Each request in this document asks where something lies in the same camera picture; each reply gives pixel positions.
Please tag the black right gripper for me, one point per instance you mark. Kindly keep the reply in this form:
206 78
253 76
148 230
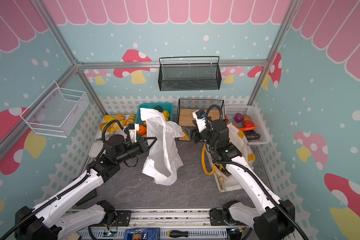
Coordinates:
193 135

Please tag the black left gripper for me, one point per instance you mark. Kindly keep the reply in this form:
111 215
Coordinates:
143 145

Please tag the orange fruit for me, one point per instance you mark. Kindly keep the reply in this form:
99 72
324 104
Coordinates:
142 130

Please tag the white plastic grocery bag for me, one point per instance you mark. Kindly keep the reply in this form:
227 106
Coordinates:
163 160

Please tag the white canvas tote bag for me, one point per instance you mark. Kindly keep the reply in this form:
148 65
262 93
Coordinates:
238 173

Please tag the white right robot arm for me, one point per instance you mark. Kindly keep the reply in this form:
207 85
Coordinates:
271 217

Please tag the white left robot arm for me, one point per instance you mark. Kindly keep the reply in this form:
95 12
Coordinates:
48 221

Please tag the white plastic vegetable basket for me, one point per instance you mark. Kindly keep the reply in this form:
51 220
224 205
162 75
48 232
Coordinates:
231 110

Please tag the purple onion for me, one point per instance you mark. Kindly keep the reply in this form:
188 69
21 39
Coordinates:
238 118

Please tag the orange carrot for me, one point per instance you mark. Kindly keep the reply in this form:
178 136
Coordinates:
245 129

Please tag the bread loaf pile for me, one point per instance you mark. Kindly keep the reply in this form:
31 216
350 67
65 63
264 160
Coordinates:
121 118

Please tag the yellow cracker box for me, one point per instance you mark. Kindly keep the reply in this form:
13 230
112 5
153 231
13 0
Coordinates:
185 137

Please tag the red pepper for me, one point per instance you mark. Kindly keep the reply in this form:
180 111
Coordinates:
248 124

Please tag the brown potato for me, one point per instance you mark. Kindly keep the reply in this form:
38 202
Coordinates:
246 118

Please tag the dark eggplant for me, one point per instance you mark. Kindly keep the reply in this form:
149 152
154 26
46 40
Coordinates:
253 137

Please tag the black mesh wooden shelf rack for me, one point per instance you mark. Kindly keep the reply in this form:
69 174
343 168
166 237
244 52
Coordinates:
186 107

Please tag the yellow lemon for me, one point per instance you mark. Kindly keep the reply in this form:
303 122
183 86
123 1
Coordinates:
167 115

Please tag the green avocado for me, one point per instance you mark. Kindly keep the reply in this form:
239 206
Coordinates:
158 108

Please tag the black orange screwdriver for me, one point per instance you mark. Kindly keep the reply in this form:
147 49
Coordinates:
186 234

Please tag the black wall mesh basket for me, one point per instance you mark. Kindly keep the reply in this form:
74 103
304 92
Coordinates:
197 73

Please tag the white wall wire basket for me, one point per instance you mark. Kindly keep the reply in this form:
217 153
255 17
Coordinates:
56 111

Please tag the blue box on rail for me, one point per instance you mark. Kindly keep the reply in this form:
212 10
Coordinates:
142 234

